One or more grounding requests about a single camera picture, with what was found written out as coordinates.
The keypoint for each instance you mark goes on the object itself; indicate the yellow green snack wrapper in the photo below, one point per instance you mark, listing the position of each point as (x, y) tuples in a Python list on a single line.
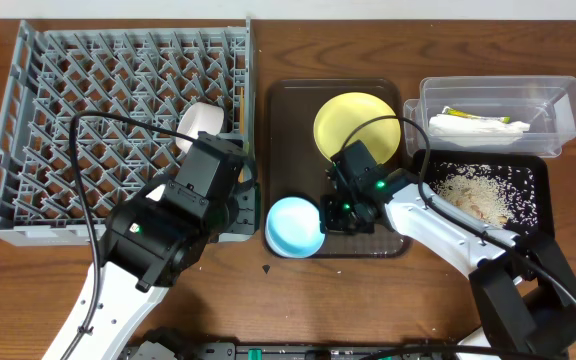
[(454, 112)]

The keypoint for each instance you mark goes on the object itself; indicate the black equipment rail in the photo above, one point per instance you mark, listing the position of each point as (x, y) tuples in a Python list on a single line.
[(170, 343)]

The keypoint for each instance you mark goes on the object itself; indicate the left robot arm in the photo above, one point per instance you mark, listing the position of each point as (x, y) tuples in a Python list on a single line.
[(149, 240)]

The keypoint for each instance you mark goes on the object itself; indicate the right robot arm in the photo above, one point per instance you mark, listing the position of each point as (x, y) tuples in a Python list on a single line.
[(524, 288)]

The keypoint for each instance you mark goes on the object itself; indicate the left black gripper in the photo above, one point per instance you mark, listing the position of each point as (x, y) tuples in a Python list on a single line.
[(247, 215)]

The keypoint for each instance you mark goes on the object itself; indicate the spilled rice food scraps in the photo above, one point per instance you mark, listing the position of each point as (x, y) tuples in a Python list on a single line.
[(500, 195)]

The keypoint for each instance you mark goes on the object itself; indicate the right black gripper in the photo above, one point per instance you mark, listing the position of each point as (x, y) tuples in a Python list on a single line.
[(328, 203)]

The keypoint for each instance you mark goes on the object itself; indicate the light blue bowl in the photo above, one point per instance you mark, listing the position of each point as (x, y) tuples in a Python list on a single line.
[(292, 228)]

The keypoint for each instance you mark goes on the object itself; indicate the white cup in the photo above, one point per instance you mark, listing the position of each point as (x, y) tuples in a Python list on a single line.
[(157, 193)]

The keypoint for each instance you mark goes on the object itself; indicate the black waste tray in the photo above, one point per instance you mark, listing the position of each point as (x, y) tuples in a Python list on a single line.
[(534, 163)]

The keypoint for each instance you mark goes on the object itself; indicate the white pink bowl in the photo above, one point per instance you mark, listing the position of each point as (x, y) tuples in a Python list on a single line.
[(201, 117)]

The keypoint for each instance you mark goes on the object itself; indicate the white napkin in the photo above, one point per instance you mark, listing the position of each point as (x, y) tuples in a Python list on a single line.
[(473, 131)]

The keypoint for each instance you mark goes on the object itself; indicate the clear plastic waste bin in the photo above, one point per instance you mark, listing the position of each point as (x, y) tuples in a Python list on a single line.
[(546, 104)]

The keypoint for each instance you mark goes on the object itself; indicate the yellow round plate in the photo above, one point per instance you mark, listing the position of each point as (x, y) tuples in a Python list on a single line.
[(342, 114)]

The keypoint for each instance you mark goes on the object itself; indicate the dark brown serving tray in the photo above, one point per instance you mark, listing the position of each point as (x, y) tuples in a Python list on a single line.
[(295, 167)]

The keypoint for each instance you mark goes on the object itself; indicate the grey plastic dish rack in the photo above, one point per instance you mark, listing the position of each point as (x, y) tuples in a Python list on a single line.
[(87, 116)]

